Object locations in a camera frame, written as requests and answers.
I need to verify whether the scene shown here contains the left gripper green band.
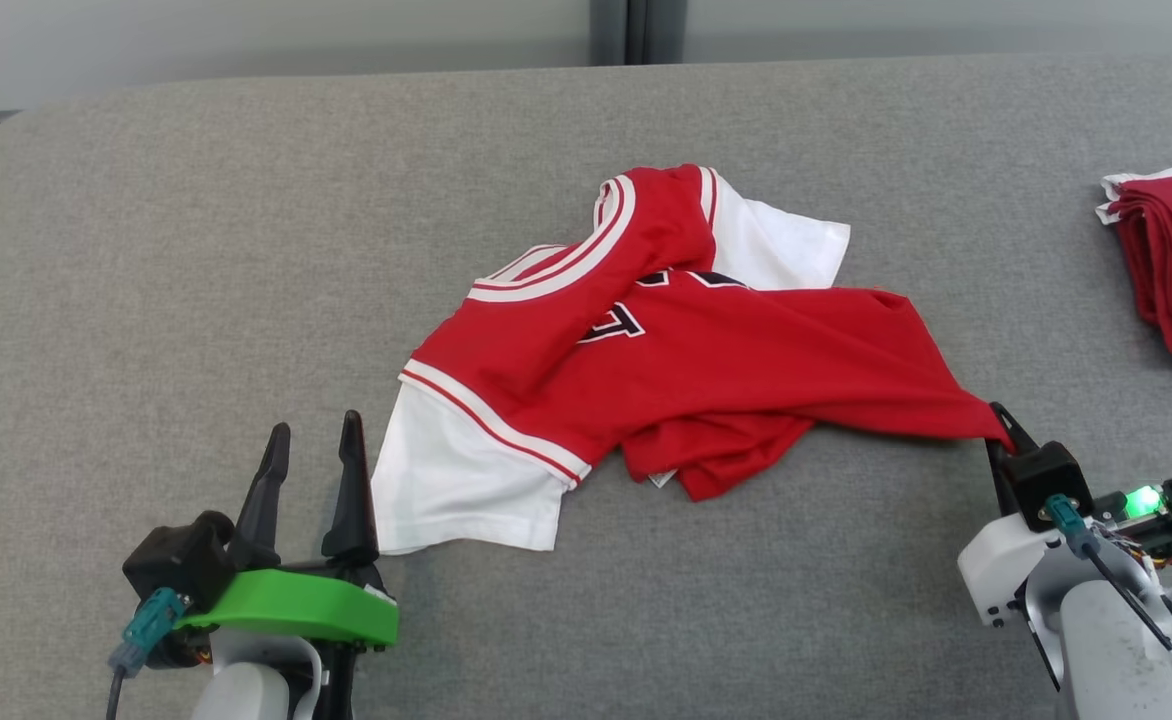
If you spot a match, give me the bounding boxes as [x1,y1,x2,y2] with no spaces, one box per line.
[132,409,400,720]

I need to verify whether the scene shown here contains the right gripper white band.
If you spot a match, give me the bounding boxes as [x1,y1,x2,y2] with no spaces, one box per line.
[957,401,1172,630]

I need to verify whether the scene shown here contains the red white jersey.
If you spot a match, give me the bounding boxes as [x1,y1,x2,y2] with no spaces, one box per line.
[370,163,1013,555]

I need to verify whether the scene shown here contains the grey fabric sofa seat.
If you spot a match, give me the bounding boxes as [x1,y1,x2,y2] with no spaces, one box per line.
[0,54,1172,720]

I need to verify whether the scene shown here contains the right arm cable teal connector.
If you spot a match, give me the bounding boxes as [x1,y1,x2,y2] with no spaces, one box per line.
[1043,494,1172,719]

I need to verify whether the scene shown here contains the arm cable teal connector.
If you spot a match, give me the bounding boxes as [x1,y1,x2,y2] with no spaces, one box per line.
[1043,494,1172,719]
[104,587,188,720]

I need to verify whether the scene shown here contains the left arm cable teal connector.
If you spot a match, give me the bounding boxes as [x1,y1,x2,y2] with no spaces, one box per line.
[104,587,188,720]

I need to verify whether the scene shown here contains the grey partition post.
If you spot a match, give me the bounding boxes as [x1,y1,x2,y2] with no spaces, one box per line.
[590,0,630,67]
[642,0,688,65]

